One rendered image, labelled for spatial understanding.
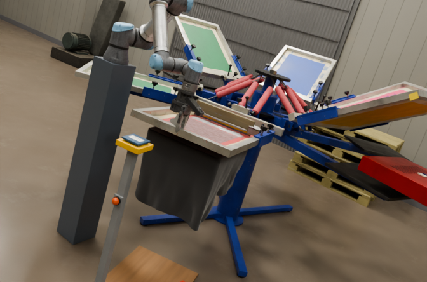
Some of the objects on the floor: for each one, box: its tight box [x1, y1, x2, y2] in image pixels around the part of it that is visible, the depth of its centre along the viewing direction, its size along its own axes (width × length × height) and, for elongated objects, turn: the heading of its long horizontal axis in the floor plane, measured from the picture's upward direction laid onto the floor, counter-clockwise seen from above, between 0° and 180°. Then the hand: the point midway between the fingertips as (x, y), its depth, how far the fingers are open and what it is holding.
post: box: [95, 138, 154, 282], centre depth 201 cm, size 22×22×96 cm
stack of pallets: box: [287, 126, 405, 207], centre depth 534 cm, size 115×80×82 cm
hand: (180, 129), depth 201 cm, fingers closed on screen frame, 4 cm apart
